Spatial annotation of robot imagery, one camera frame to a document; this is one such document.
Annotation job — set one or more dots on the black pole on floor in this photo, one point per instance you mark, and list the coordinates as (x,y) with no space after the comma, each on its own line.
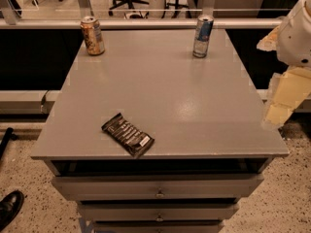
(9,135)

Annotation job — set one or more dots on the black leather shoe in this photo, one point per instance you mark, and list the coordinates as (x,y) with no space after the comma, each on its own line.
(10,207)

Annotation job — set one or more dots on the grey drawer cabinet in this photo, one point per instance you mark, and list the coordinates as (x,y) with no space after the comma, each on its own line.
(210,148)

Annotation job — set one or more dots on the silver blue redbull can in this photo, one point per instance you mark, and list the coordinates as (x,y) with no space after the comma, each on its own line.
(202,35)

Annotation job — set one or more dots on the grey metal railing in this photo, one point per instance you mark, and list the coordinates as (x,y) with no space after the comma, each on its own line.
(120,24)

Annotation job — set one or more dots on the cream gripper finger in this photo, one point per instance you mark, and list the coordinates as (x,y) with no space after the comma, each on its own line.
(285,93)
(269,42)

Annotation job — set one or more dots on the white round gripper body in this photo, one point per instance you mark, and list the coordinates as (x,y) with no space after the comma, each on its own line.
(293,41)

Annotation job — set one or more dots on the orange gold drink can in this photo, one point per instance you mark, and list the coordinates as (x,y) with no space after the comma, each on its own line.
(92,33)

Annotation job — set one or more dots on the black rxbar chocolate wrapper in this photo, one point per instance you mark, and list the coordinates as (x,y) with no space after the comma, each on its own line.
(133,140)

